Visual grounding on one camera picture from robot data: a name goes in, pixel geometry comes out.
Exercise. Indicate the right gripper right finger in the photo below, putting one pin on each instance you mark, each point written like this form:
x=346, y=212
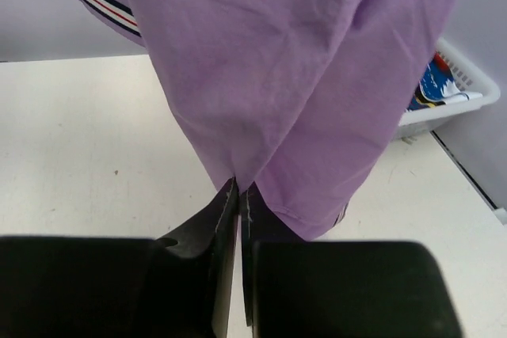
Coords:
x=298, y=288

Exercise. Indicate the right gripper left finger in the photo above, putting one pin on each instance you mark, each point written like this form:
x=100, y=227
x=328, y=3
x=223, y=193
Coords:
x=178, y=285

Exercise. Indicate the purple trousers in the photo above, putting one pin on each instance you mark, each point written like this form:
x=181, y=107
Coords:
x=297, y=97

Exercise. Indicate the blue patterned trousers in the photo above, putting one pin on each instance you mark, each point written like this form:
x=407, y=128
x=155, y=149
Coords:
x=438, y=87

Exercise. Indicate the white plastic basket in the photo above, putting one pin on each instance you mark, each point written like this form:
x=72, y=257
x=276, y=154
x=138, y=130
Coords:
x=468, y=78

